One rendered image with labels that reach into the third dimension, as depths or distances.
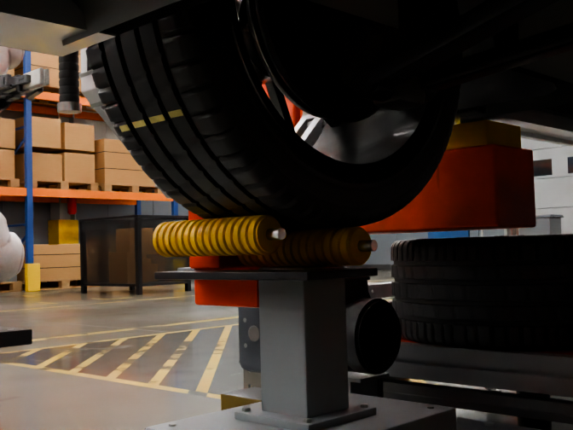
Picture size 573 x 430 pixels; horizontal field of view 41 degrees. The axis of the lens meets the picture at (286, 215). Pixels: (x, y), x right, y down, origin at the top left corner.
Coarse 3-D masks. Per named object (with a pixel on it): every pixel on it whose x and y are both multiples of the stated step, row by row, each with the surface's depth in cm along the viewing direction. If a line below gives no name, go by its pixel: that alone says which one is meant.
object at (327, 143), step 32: (224, 0) 99; (416, 32) 137; (256, 64) 125; (256, 96) 102; (288, 128) 106; (352, 128) 140; (384, 128) 134; (416, 128) 128; (320, 160) 110; (352, 160) 128; (384, 160) 121
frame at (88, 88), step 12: (84, 48) 118; (84, 60) 118; (84, 72) 118; (84, 84) 118; (84, 96) 119; (96, 96) 118; (96, 108) 120; (108, 120) 121; (300, 120) 154; (312, 120) 152; (324, 120) 150; (300, 132) 152; (312, 132) 148; (312, 144) 149
